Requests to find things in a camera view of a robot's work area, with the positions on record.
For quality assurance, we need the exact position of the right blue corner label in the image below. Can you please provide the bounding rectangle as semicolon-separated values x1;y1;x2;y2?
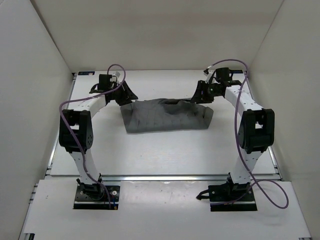
229;69;244;74

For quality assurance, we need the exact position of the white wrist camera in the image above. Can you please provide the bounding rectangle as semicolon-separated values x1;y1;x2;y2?
110;71;121;84
203;68;216;84

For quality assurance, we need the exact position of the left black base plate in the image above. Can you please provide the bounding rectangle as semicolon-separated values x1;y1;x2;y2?
73;178;121;211

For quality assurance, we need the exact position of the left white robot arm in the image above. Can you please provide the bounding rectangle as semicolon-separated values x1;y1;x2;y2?
58;72;138;199

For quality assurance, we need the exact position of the left blue corner label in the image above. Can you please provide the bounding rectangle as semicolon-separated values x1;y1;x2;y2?
77;71;95;76

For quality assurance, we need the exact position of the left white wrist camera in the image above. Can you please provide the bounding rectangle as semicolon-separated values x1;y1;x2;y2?
110;71;121;84

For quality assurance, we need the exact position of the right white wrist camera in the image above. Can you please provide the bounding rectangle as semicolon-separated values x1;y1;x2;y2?
203;68;216;84

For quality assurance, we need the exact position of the blue corner label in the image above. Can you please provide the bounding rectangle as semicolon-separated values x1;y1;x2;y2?
77;71;95;76
229;69;244;74

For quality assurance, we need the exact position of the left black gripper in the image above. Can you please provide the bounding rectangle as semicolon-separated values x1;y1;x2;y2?
110;80;139;107

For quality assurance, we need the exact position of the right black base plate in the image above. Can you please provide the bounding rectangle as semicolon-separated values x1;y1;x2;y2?
196;183;258;212

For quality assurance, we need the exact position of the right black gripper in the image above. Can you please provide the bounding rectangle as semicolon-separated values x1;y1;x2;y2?
190;80;222;104

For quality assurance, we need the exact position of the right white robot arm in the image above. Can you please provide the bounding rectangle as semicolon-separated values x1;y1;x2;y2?
191;67;275;200

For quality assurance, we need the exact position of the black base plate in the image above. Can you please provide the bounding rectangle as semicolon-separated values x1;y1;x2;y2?
196;183;258;212
73;178;121;211

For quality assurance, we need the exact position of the grey pleated skirt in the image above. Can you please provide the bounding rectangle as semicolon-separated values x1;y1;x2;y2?
120;98;214;134

